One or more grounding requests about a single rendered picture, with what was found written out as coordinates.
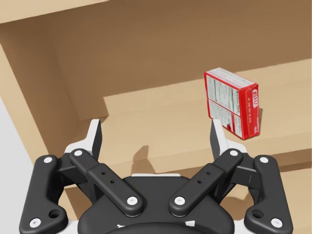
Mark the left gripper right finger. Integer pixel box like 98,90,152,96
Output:
168,119,294,233

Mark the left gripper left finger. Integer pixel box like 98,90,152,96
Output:
19,118,146,233

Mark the pale wooden shelf unit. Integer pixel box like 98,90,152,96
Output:
0,0,312,219

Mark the red and white carton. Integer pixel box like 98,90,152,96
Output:
203,67,260,140

